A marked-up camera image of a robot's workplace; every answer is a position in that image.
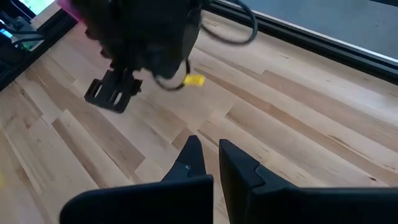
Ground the pink translucent plastic bin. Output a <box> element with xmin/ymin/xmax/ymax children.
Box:
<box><xmin>57</xmin><ymin>0</ymin><xmax>82</xmax><ymax>21</ymax></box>

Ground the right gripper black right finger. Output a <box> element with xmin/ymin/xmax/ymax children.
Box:
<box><xmin>218</xmin><ymin>138</ymin><xmax>398</xmax><ymax>224</ymax></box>

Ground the black aluminium table frame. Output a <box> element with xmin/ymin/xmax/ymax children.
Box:
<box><xmin>0</xmin><ymin>0</ymin><xmax>398</xmax><ymax>91</ymax></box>

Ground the computer monitor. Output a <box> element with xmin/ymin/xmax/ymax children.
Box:
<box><xmin>18</xmin><ymin>0</ymin><xmax>57</xmax><ymax>16</ymax></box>

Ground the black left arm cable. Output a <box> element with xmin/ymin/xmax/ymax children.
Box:
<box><xmin>154</xmin><ymin>0</ymin><xmax>259</xmax><ymax>91</ymax></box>

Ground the small yellow block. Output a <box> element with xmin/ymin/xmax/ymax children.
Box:
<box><xmin>182</xmin><ymin>73</ymin><xmax>206</xmax><ymax>87</ymax></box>

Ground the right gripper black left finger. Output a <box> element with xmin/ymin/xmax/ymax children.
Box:
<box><xmin>60</xmin><ymin>134</ymin><xmax>215</xmax><ymax>224</ymax></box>

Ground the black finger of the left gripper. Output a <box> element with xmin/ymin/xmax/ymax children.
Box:
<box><xmin>83</xmin><ymin>70</ymin><xmax>144</xmax><ymax>113</ymax></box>

